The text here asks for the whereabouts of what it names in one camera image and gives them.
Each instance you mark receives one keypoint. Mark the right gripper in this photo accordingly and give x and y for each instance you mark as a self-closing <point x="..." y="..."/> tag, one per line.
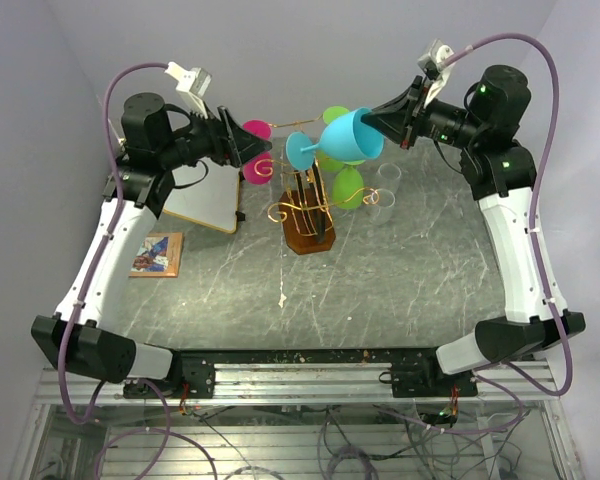
<point x="402" y="118"/>

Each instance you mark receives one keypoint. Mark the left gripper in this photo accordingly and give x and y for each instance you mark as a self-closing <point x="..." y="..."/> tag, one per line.
<point x="232" y="143"/>

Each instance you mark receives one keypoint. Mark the pink plastic wine glass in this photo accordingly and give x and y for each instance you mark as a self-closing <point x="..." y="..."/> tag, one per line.
<point x="258" y="170"/>

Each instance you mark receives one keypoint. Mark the blue plastic wine glass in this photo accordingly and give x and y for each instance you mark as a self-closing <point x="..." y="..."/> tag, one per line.
<point x="300" y="149"/>

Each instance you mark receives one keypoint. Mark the clear plastic cup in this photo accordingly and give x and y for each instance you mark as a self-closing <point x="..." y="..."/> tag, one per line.
<point x="380" y="208"/>
<point x="388" y="177"/>

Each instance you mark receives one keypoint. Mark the green wine glass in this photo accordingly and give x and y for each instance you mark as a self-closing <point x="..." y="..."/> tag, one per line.
<point x="337" y="145"/>
<point x="347" y="189"/>

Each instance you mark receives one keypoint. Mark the green wine glass front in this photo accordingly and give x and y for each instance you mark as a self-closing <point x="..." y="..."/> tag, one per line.
<point x="347" y="189"/>

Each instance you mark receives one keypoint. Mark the clear plastic cup front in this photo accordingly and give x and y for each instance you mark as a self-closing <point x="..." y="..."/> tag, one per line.
<point x="380" y="208"/>

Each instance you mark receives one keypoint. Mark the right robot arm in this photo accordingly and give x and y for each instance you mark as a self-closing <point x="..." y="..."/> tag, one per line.
<point x="501" y="174"/>

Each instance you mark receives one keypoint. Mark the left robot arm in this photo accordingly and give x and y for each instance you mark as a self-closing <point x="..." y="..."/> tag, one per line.
<point x="74" y="338"/>

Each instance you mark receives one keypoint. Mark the framed picture card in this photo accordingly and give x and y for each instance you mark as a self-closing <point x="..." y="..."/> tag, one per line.
<point x="159" y="256"/>

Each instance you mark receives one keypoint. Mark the small whiteboard yellow frame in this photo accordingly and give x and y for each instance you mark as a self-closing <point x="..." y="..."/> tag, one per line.
<point x="211" y="196"/>

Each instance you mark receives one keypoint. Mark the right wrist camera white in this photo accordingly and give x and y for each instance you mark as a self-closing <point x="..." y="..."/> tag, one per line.
<point x="432" y="64"/>

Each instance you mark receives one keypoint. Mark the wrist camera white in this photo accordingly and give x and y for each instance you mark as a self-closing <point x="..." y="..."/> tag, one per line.
<point x="432" y="64"/>
<point x="191" y="86"/>

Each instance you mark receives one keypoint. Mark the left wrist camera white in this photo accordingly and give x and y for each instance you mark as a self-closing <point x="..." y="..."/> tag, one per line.
<point x="191" y="86"/>

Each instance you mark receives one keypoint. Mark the gold wire glass rack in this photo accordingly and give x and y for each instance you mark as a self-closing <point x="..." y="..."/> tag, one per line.
<point x="304" y="208"/>

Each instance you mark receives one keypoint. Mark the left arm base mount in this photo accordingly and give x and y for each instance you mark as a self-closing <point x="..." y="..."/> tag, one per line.
<point x="190" y="376"/>

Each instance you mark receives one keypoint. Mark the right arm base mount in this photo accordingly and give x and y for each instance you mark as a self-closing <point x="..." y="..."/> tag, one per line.
<point x="416" y="373"/>

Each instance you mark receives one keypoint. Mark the aluminium rail frame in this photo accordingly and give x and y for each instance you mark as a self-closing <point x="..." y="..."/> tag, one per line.
<point x="306" y="420"/>

